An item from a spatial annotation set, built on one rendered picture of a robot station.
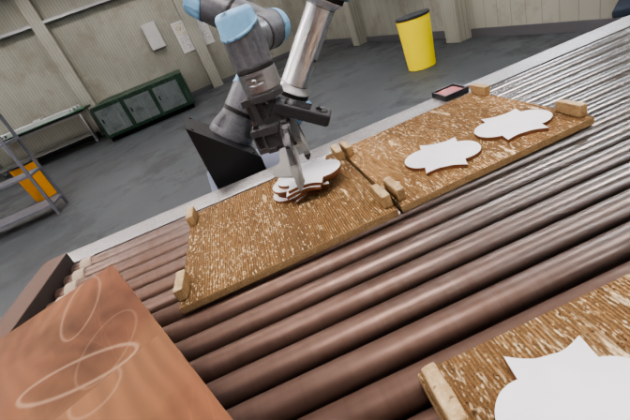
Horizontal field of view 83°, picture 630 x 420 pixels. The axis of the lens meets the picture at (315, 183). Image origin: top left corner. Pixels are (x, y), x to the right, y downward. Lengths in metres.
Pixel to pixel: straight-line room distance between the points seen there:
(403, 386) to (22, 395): 0.41
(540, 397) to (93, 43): 11.42
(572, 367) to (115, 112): 9.22
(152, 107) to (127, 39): 2.70
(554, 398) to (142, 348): 0.40
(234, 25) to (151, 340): 0.50
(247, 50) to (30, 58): 11.22
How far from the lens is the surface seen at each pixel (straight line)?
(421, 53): 5.16
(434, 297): 0.52
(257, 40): 0.70
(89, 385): 0.48
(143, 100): 9.25
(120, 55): 11.42
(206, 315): 0.65
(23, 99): 12.00
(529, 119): 0.86
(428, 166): 0.74
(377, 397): 0.45
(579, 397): 0.41
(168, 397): 0.40
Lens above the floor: 1.30
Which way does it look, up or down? 26 degrees down
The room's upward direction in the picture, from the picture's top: 21 degrees counter-clockwise
